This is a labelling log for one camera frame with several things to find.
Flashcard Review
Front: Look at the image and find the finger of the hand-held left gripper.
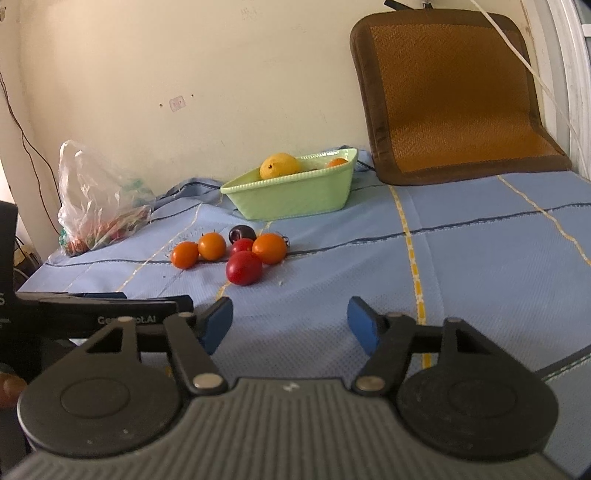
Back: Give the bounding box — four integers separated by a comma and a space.
18, 295, 195, 341
16, 291, 128, 303

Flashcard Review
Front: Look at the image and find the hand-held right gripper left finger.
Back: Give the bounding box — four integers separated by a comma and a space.
84, 296, 234, 395

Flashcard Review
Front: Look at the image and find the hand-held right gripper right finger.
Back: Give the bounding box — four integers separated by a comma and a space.
346, 296, 498, 396

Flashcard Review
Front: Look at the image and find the light green plastic basin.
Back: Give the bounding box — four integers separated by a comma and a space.
220, 148, 359, 221

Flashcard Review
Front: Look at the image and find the yellow lemon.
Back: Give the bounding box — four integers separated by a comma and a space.
259, 153, 300, 181

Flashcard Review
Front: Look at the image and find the person's left hand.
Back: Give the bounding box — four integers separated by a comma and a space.
0, 373, 27, 409

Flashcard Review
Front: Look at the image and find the large red tomato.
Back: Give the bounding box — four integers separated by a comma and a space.
226, 250, 263, 286

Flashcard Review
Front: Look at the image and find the dark purple plum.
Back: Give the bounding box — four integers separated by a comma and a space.
228, 224, 257, 245

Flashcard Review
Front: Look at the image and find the clear plastic bag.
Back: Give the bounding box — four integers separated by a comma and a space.
58, 140, 155, 257

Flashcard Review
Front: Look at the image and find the light blue blanket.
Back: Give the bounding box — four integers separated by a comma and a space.
28, 147, 591, 476

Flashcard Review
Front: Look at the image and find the brown woven seat cushion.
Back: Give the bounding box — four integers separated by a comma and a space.
349, 11, 573, 186

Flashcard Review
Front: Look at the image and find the thin dark wall cable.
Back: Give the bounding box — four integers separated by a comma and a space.
0, 71, 63, 217

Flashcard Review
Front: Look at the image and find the white power cable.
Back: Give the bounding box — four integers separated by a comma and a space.
468, 0, 585, 155

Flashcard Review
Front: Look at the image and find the white window frame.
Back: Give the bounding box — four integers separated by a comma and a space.
531, 0, 591, 180

